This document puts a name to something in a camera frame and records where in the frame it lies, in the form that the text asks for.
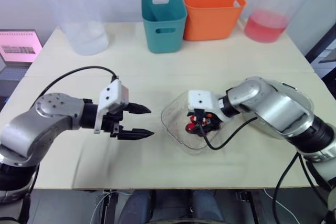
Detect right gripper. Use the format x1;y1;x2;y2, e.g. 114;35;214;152
198;113;222;134

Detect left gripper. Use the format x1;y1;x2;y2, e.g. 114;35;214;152
100;102;155;141

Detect clear plastic bowl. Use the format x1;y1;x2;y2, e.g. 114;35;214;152
160;94;224;156

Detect teal plastic bin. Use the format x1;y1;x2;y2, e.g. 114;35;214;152
141;0;188;54

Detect robot body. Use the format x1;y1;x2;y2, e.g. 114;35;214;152
119;189;227;224

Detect orange plastic bin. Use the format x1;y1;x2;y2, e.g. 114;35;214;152
181;0;247;41

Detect clear empty measuring jug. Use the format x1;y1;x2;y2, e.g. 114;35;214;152
39;0;110;56

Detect clear jug with pink liquid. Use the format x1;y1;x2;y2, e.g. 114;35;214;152
243;0;310;44

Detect open laptop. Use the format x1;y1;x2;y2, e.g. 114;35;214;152
0;29;43;98

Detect black cable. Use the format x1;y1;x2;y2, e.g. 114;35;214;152
30;66;118;109
193;108;258;151
271;152;300;224

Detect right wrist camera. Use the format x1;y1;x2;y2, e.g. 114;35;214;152
187;90;232;123

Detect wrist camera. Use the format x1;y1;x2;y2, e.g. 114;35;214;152
187;90;232;123
93;79;130;135

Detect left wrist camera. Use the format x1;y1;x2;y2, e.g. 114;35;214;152
93;79;130;135

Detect white cable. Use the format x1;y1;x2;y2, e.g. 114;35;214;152
263;188;299;221
93;191;119;224

